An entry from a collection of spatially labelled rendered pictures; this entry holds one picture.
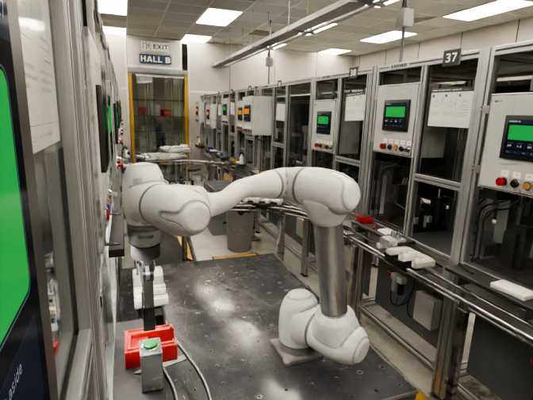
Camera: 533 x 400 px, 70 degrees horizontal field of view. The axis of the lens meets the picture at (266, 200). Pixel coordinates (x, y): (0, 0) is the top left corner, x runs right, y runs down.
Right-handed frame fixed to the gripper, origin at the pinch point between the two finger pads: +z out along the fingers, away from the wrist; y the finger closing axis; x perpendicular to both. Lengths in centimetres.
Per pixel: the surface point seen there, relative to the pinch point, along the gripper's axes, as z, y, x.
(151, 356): 11.3, 3.4, 0.2
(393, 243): 21, -84, 151
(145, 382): 18.9, 3.4, -1.5
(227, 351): 45, -41, 33
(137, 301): 25, -58, -2
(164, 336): 19.3, -18.3, 5.6
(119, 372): 22.1, -7.7, -8.6
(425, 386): 112, -64, 171
